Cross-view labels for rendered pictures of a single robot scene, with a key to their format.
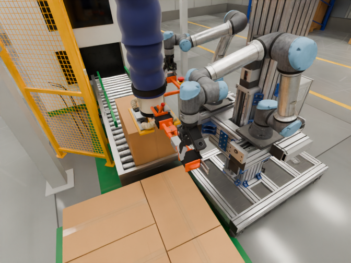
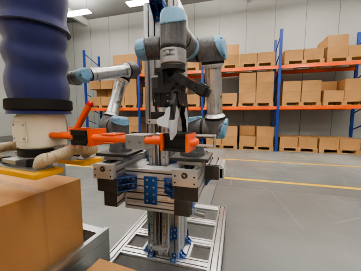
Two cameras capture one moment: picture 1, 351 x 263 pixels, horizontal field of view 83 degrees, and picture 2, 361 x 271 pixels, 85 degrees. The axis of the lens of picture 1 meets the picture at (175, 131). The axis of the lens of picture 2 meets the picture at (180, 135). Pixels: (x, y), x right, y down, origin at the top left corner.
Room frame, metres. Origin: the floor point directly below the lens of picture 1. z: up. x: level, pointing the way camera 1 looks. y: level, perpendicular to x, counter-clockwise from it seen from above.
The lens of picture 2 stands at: (0.25, 0.35, 1.28)
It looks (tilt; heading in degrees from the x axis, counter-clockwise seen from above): 6 degrees down; 313
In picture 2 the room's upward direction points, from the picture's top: straight up
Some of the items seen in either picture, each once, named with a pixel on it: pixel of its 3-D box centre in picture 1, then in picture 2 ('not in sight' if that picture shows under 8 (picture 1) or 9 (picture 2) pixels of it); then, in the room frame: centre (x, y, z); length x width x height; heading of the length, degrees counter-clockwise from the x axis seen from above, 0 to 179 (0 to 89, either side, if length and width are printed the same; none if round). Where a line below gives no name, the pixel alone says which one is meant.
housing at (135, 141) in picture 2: (178, 143); (140, 141); (0.77, -0.01, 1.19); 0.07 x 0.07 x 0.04; 21
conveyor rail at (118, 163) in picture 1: (103, 114); not in sight; (2.17, 0.91, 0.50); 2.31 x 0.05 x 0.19; 22
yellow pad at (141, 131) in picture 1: (139, 117); (18, 164); (1.17, 0.25, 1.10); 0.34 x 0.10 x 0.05; 21
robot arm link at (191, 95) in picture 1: (190, 97); (173, 31); (0.67, -0.06, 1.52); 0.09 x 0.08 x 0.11; 111
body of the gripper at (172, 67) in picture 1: (170, 62); not in sight; (1.55, 0.01, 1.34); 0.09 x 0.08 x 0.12; 21
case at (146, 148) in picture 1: (145, 126); (3, 222); (1.52, 0.28, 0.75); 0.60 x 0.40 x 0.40; 22
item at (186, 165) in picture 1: (188, 159); (178, 141); (0.64, -0.06, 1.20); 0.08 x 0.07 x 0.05; 21
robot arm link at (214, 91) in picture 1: (210, 90); (180, 44); (0.72, -0.15, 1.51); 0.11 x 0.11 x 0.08; 21
